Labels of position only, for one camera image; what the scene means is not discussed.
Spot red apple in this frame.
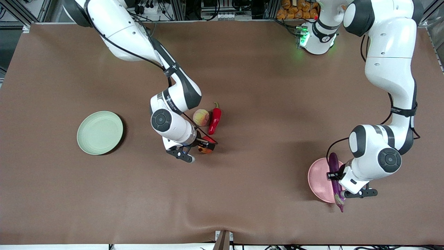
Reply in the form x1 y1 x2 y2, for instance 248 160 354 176
198 136 216 154

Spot long purple eggplant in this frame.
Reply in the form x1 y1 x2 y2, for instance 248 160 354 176
328 152 345 213

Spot red chili pepper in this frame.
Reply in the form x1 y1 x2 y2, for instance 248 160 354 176
208 102 222 135

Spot yellow pink peach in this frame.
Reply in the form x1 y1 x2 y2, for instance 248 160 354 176
193 109 210 127

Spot pink round plate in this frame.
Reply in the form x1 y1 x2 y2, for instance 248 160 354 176
308 158 347 203

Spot brown table cloth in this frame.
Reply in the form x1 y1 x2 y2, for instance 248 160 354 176
0 19 444 245

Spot light green round plate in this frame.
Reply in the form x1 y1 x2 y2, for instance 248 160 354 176
77 111 124 156

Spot white terminal strip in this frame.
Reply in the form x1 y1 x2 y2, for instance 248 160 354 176
200 11 253 20

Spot white power strip with plugs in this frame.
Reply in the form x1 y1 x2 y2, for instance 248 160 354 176
134 0 165 16

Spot pile of orange items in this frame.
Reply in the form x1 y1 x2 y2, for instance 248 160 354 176
276 0 321 20

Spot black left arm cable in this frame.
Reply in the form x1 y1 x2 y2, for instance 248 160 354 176
325 33 422 165

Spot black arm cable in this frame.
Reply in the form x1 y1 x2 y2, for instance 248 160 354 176
325 33 422 165
83 0 219 144

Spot metal table clamp bracket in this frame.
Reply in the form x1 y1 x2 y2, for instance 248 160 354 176
214 230 234 250

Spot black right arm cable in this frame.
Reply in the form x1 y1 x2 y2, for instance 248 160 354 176
83 0 219 144

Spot aluminium frame post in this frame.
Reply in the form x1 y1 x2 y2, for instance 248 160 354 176
172 0 187 20

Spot aluminium frame profile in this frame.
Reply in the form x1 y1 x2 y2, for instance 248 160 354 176
421 0 444 72
0 0 52 32

